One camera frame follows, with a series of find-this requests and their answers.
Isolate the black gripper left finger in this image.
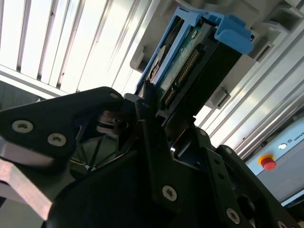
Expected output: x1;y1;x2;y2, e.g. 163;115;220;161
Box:
0;81;184;213

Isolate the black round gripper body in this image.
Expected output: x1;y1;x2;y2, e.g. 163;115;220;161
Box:
44;147;233;228

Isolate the hard disk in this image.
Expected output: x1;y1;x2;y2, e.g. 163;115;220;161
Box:
135;6;256;114

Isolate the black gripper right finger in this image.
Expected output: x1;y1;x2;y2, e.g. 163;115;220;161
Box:
189;126;303;228

